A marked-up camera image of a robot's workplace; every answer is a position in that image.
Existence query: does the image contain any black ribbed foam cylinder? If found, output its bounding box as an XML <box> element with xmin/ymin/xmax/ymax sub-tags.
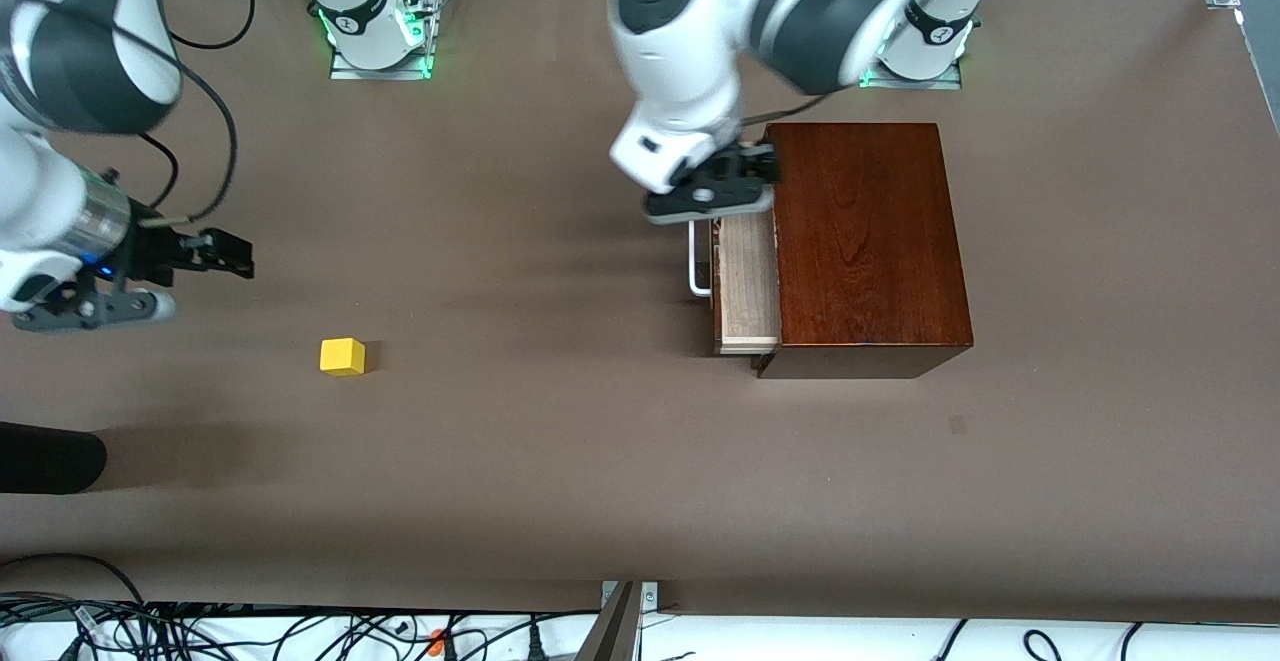
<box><xmin>0</xmin><ymin>421</ymin><xmax>108</xmax><ymax>495</ymax></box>

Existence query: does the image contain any aluminium table bracket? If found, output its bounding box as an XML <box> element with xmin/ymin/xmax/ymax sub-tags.
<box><xmin>575</xmin><ymin>581</ymin><xmax>661</xmax><ymax>661</ymax></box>

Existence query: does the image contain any yellow wooden cube block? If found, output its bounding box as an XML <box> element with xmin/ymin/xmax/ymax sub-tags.
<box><xmin>320</xmin><ymin>338</ymin><xmax>367</xmax><ymax>377</ymax></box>

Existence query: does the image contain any black cable looping over table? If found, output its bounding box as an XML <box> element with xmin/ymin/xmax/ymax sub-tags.
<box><xmin>0</xmin><ymin>552</ymin><xmax>151</xmax><ymax>610</ymax></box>

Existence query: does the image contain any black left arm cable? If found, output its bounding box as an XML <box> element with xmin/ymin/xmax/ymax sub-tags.
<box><xmin>740</xmin><ymin>81</ymin><xmax>863</xmax><ymax>128</ymax></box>

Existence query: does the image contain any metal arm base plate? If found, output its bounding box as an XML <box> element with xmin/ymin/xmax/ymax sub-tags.
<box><xmin>330</xmin><ymin>1</ymin><xmax>434</xmax><ymax>81</ymax></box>
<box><xmin>857</xmin><ymin>1</ymin><xmax>964</xmax><ymax>91</ymax></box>

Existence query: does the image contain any dark brown wooden cabinet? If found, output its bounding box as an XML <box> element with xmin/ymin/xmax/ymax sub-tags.
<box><xmin>752</xmin><ymin>122</ymin><xmax>975</xmax><ymax>380</ymax></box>

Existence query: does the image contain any white drawer handle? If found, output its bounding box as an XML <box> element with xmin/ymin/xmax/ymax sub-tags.
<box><xmin>688</xmin><ymin>221</ymin><xmax>714</xmax><ymax>298</ymax></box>

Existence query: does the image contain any light wood drawer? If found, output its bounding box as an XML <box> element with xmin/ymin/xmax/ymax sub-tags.
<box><xmin>712</xmin><ymin>213</ymin><xmax>782</xmax><ymax>356</ymax></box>

